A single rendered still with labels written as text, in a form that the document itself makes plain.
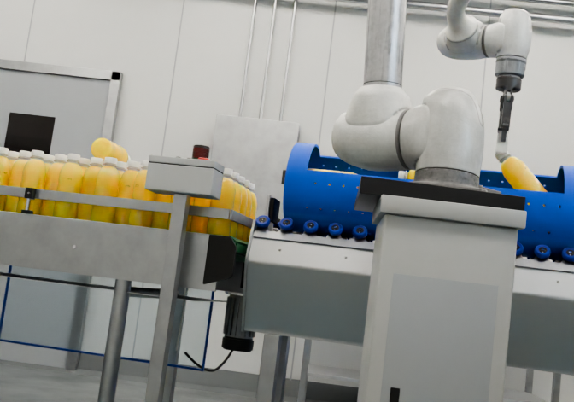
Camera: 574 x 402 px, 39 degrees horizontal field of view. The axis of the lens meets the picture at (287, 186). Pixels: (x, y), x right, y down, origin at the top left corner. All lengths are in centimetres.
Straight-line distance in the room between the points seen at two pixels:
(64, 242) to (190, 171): 48
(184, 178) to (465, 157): 82
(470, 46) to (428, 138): 67
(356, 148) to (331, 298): 55
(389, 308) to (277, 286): 70
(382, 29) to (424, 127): 31
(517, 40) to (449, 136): 67
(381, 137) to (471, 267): 41
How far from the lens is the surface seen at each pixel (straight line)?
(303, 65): 608
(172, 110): 610
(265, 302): 245
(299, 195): 242
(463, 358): 182
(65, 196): 258
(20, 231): 261
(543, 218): 239
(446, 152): 192
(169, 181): 231
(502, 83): 250
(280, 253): 242
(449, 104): 195
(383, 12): 212
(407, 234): 180
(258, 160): 571
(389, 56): 209
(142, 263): 243
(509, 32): 253
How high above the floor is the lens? 76
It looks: 7 degrees up
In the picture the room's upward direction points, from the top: 7 degrees clockwise
